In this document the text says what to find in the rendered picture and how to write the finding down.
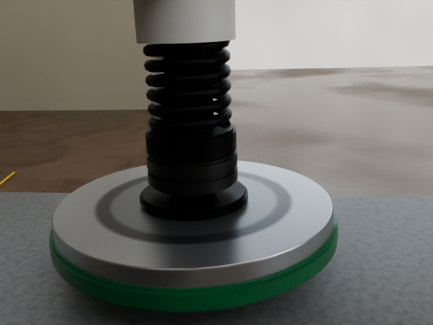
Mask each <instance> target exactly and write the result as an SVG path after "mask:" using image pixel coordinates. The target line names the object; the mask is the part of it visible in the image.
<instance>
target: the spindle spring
mask: <svg viewBox="0 0 433 325"><path fill-rule="evenodd" d="M230 41H231V40H230ZM230 41H217V42H207V43H177V44H147V45H146V46H145V47H144V48H143V53H144V55H145V56H150V57H161V56H172V55H187V54H198V53H204V52H211V53H212V54H211V55H204V56H199V57H188V58H181V59H150V60H147V61H146V62H145V64H144V67H145V70H147V71H149V72H181V71H188V70H199V69H204V68H211V67H212V70H211V71H206V72H199V73H193V74H181V75H164V73H155V74H149V75H148V76H147V77H146V80H145V82H146V84H147V85H148V86H152V87H157V88H152V89H149V90H148V92H147V93H146V97H147V99H149V100H150V101H152V103H151V104H150V105H148V113H149V114H150V115H152V116H153V117H151V118H150V120H149V121H148V123H149V127H150V128H151V129H153V130H155V131H158V132H166V133H184V132H196V131H201V130H207V129H210V128H215V127H217V126H220V125H225V124H231V123H230V121H229V120H230V118H231V116H232V111H231V109H230V108H229V107H228V106H229V105H230V104H231V101H232V98H231V96H230V94H229V93H228V91H229V90H230V89H231V81H230V80H229V79H228V78H227V77H229V75H230V73H231V69H230V67H229V65H228V64H226V63H227V62H228V60H230V56H231V54H230V52H229V51H228V50H227V49H225V47H227V46H229V43H230ZM207 83H213V85H212V86H207V87H203V88H195V89H189V90H170V91H165V88H172V87H183V86H196V85H200V84H207ZM211 98H214V99H217V100H215V101H210V102H207V103H200V104H191V105H184V106H166V103H185V102H192V101H201V100H206V99H211ZM213 112H216V113H218V114H216V115H215V114H214V115H212V116H209V117H204V118H199V119H191V120H183V121H167V117H170V118H172V117H193V116H198V115H205V114H209V113H213Z"/></svg>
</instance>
